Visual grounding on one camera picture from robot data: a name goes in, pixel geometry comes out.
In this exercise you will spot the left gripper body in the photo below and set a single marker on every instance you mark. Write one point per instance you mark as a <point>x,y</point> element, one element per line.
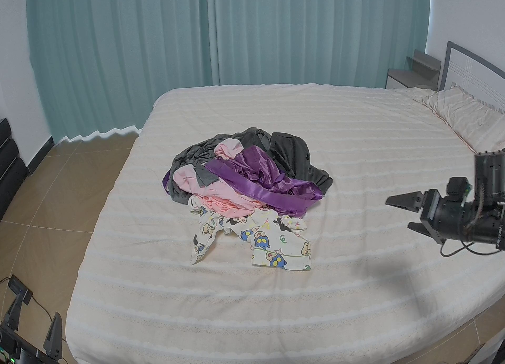
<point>23,354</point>

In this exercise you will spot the blue-green curtain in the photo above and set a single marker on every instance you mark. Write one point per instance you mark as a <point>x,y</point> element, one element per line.
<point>118,38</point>

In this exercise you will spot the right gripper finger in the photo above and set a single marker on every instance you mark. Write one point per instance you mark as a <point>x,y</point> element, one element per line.
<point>412,201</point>
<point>422,229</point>

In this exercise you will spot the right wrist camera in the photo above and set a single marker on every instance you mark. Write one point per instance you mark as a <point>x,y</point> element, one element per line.
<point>457,190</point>

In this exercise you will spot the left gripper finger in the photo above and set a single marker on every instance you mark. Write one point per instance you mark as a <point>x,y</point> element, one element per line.
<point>15,315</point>
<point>54,338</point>

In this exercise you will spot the white printed pyjama top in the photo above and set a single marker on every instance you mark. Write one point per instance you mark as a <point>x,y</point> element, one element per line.
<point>292,252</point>

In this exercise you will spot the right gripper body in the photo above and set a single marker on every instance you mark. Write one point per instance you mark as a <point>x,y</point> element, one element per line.
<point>453,220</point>

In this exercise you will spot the pile of clothes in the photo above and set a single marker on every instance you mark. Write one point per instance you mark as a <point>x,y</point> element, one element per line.
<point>284,145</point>

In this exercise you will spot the black power strip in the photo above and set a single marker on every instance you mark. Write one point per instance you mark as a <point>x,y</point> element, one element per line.
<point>19,286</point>

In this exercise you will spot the grey white bedside table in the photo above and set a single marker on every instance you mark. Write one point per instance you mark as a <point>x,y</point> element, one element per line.
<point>410,76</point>

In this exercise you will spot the black chest of drawers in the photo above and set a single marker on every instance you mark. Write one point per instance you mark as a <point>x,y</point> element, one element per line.
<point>10,165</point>

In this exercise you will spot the pale pink pillow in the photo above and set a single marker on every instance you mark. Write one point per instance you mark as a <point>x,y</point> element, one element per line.
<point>465,113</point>

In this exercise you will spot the bed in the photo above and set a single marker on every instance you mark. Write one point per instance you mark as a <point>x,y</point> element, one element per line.
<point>276,295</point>

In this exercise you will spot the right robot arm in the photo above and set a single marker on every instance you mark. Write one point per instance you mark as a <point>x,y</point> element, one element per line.
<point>489,173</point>

